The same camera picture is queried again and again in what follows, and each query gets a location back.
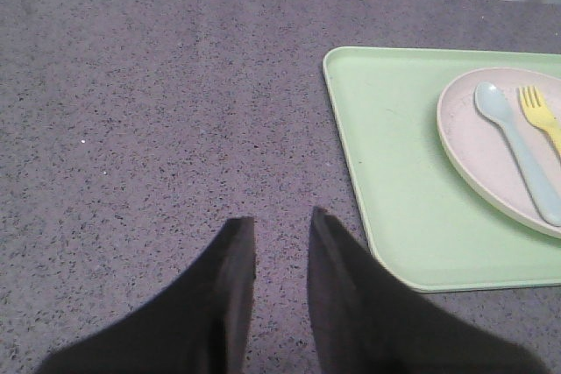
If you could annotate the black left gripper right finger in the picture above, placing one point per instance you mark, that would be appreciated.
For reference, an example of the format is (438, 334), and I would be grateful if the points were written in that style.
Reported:
(364, 320)

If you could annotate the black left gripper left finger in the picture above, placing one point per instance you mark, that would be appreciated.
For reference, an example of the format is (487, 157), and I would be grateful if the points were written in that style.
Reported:
(198, 324)

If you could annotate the yellow plastic fork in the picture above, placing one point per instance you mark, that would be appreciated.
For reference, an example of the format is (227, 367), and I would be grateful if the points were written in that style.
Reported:
(538, 114)

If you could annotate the beige round plate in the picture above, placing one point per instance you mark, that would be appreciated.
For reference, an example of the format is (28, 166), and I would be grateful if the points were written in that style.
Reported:
(479, 151)

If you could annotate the light blue plastic spoon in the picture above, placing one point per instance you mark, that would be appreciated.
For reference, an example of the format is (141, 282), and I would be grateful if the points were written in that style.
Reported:
(493, 105)

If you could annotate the light green plastic tray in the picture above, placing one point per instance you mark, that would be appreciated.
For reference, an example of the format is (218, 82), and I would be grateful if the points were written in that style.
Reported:
(423, 221)

